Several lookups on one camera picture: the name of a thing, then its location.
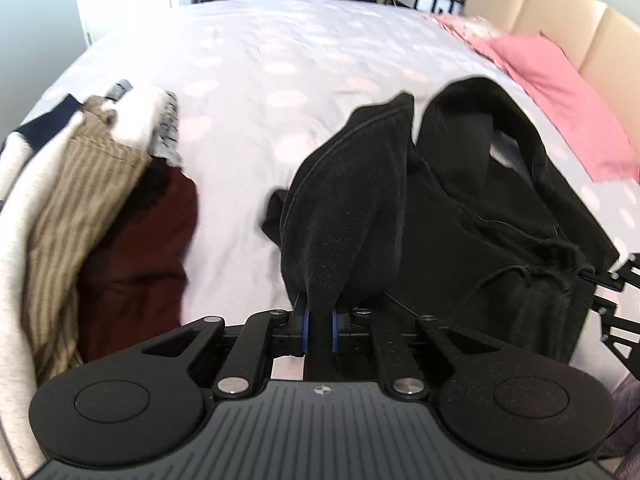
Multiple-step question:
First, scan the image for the pink patterned pillow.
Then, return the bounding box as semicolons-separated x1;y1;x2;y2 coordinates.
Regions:
425;12;511;68

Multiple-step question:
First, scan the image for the beige padded headboard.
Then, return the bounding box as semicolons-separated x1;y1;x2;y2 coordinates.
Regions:
465;0;640;171

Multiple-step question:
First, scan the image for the maroon garment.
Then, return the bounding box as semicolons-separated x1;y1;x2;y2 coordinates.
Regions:
75;165;201;361

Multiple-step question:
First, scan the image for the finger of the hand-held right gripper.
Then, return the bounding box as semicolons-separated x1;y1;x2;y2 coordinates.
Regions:
591;292;640;379
582;253;640;293

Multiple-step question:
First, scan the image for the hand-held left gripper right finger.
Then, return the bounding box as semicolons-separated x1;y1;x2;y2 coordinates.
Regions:
330;306;502;402

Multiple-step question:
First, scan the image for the polka dot bed sheet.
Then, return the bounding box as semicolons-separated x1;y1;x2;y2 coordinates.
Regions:
0;0;640;396

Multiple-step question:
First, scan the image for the brown striped garment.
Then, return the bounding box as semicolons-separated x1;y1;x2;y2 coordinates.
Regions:
22;95;153;386

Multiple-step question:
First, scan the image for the black hoodie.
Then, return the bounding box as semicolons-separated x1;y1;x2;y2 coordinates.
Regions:
260;76;621;366

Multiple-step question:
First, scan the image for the cream white garment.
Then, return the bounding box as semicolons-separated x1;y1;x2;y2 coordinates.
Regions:
0;110;86;461

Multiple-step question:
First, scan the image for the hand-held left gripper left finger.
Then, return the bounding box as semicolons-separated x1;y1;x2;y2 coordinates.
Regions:
141;296;312;401

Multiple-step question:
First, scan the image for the navy garment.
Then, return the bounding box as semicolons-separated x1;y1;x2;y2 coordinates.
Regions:
15;95;83;148

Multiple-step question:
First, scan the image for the grey patterned garment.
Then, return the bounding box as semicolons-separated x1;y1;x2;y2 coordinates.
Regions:
105;80;183;166

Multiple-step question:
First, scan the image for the white fluffy garment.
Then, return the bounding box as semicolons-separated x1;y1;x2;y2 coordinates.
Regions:
107;85;168;153

